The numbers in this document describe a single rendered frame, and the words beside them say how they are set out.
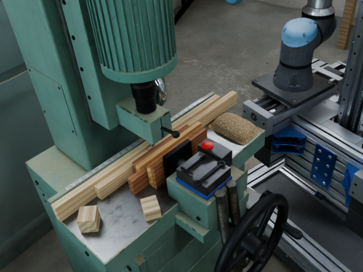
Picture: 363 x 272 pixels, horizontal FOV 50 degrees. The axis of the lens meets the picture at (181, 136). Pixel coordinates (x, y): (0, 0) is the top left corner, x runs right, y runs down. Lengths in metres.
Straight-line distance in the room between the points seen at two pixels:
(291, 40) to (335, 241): 0.87
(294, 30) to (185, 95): 1.66
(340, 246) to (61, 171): 1.17
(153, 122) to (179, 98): 2.01
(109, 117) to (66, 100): 0.13
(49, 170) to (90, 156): 0.17
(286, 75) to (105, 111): 0.74
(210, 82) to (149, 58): 2.31
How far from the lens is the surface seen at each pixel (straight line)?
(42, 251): 2.15
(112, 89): 1.00
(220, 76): 3.19
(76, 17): 0.92
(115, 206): 0.99
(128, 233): 0.93
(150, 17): 0.79
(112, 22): 0.79
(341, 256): 1.78
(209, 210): 0.89
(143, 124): 0.96
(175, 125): 1.12
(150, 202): 0.93
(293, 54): 1.45
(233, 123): 1.14
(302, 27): 1.45
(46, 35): 1.00
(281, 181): 1.99
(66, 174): 1.26
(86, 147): 1.16
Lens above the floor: 1.63
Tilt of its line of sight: 39 degrees down
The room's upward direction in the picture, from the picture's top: 5 degrees counter-clockwise
